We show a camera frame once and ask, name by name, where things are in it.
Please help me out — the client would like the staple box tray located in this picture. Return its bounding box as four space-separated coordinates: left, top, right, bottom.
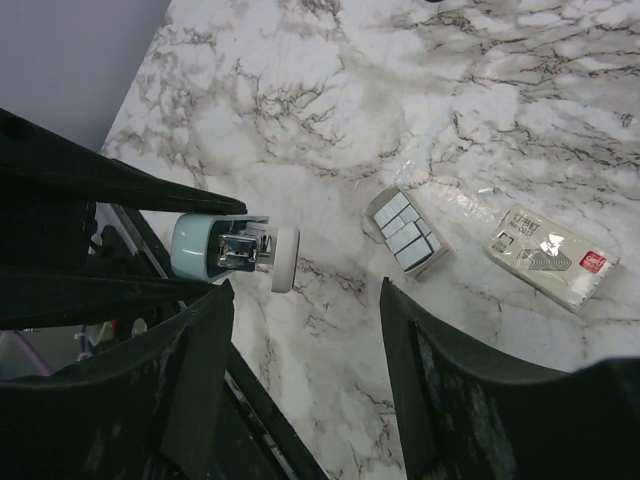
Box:
364 185 449 278

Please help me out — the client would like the light blue mini stapler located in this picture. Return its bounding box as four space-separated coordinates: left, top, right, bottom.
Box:
170 213 300 294

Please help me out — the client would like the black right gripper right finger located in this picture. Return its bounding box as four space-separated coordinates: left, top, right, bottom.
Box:
379 281 639 479

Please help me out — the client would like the cream staple box sleeve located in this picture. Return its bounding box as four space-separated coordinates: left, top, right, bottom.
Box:
485 204 620 313

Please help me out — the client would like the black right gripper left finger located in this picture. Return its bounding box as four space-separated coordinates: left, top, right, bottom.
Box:
1 282 234 479

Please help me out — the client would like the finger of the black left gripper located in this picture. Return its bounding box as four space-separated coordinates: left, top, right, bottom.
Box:
1 110 247 215
1 266 218 330

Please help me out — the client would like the aluminium frame rail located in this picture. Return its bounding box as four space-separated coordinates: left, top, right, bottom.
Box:
94 202 326 480

